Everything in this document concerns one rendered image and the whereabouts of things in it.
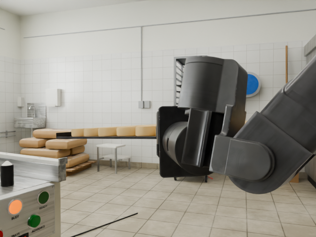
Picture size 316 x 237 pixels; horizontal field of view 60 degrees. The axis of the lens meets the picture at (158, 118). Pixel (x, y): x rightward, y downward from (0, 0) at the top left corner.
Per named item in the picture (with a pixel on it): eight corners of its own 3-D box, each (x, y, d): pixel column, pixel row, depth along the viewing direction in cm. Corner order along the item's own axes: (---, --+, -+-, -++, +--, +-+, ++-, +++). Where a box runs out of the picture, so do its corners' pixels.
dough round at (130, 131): (121, 137, 57) (121, 127, 57) (113, 136, 61) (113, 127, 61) (143, 135, 59) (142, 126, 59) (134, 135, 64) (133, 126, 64)
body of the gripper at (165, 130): (158, 175, 41) (165, 187, 33) (157, 106, 41) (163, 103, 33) (201, 173, 41) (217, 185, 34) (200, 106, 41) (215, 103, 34)
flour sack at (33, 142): (38, 148, 449) (37, 139, 448) (17, 147, 461) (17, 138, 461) (65, 143, 518) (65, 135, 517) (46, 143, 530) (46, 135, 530)
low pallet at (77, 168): (8, 172, 458) (8, 166, 458) (40, 163, 535) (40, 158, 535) (71, 177, 427) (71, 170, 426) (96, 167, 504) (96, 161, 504)
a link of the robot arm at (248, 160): (269, 187, 22) (285, 179, 29) (291, 49, 23) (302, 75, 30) (149, 156, 29) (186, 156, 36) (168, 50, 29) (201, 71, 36)
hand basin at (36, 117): (61, 144, 547) (60, 89, 544) (49, 146, 513) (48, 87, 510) (20, 142, 577) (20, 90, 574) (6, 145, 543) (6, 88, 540)
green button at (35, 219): (27, 228, 69) (26, 216, 69) (37, 224, 72) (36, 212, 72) (31, 229, 68) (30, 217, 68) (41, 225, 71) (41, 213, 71)
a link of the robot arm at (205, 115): (171, 173, 28) (225, 181, 28) (183, 106, 28) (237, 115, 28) (163, 162, 34) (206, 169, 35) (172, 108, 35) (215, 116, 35)
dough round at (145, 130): (137, 137, 54) (137, 126, 54) (133, 136, 59) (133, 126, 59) (162, 135, 55) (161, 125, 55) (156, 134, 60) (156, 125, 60)
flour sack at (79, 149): (38, 154, 491) (38, 145, 490) (53, 150, 531) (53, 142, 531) (73, 155, 470) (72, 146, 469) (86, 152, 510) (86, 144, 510)
